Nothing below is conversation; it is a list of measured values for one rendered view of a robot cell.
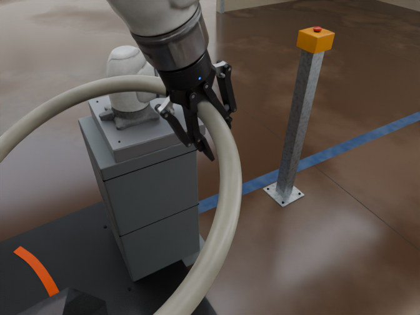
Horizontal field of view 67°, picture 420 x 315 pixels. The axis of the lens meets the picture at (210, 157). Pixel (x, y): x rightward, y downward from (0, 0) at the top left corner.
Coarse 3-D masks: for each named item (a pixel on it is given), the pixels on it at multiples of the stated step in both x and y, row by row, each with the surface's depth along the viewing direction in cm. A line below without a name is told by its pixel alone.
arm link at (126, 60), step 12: (120, 48) 117; (132, 48) 116; (108, 60) 116; (120, 60) 112; (132, 60) 113; (144, 60) 116; (108, 72) 116; (120, 72) 113; (132, 72) 114; (144, 72) 116; (120, 96) 119; (132, 96) 119; (144, 96) 121; (156, 96) 124; (120, 108) 123; (132, 108) 123
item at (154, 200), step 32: (96, 128) 137; (96, 160) 121; (128, 160) 121; (160, 160) 129; (192, 160) 138; (128, 192) 130; (160, 192) 139; (192, 192) 150; (128, 224) 140; (160, 224) 151; (192, 224) 164; (128, 256) 153; (160, 256) 166; (192, 256) 179; (128, 288) 163
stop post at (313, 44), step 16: (304, 32) 149; (320, 32) 149; (304, 48) 152; (320, 48) 149; (304, 64) 158; (320, 64) 159; (304, 80) 162; (304, 96) 166; (304, 112) 174; (288, 128) 185; (304, 128) 182; (288, 144) 190; (288, 160) 195; (288, 176) 202; (272, 192) 217; (288, 192) 214
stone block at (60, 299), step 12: (72, 288) 101; (48, 300) 94; (60, 300) 88; (72, 300) 88; (84, 300) 93; (96, 300) 98; (24, 312) 91; (36, 312) 85; (48, 312) 80; (60, 312) 76; (72, 312) 78; (84, 312) 81; (96, 312) 85; (108, 312) 93
